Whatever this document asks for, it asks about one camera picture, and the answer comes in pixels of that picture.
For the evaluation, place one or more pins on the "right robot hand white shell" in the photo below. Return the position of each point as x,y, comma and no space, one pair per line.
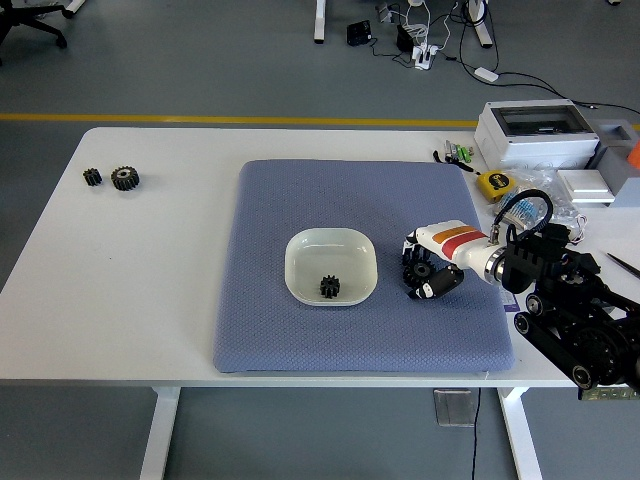
460,245

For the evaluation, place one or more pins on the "large black gear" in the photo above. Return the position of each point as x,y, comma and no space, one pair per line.
420,272
125,178

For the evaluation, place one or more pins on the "small black gear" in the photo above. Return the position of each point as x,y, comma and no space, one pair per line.
330,287
92,177

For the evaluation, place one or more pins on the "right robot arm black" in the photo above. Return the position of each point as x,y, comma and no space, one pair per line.
575,320

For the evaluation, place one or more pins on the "light blue box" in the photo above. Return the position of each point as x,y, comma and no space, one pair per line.
627,192

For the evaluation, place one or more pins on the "black box on floor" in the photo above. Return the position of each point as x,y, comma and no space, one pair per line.
359,34

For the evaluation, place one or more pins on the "yellow tape measure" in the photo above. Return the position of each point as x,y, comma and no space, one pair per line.
495,184

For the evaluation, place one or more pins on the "blue resistor strip bundle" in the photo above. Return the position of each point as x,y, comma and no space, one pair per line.
522,210

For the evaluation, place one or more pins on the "purple-edged label card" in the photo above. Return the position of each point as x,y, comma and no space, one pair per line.
510,302

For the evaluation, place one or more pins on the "green connector bundle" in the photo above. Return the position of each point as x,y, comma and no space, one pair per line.
457,152

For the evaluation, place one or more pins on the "clear plastic bag of parts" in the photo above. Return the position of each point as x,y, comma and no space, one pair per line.
562,200

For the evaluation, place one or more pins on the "white square dish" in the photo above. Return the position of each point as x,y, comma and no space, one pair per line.
330,255

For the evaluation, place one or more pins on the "blue-grey textured mat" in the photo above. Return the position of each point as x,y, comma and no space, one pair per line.
350,340

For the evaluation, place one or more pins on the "black tweezers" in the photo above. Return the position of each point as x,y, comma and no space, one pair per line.
625,263

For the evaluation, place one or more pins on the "white power adapter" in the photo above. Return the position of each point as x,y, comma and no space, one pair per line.
486,74

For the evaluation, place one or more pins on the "grey block housing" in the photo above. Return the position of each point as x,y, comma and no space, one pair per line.
612,155

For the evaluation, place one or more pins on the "white power strip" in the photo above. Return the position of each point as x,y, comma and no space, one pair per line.
426,56

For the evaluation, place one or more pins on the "orange block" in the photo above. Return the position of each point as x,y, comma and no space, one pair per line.
634,157

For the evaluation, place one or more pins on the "white table leg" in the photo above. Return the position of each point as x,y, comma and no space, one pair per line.
520,435
160,430

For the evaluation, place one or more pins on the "black power adapter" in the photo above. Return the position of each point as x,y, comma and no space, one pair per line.
404,37

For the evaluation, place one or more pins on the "white desk leg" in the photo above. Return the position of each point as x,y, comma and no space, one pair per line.
480,25
320,20

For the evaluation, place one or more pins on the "white desk foot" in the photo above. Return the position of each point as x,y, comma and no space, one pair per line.
75,5

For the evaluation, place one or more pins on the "black office chair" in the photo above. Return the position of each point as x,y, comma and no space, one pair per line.
30,22

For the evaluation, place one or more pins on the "white electrical enclosure box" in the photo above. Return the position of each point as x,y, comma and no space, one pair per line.
537,142

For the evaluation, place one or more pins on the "white flat switch panel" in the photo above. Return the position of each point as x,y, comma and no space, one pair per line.
585,185

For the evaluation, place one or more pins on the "clear plastic bracket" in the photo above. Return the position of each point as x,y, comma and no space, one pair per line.
454,407

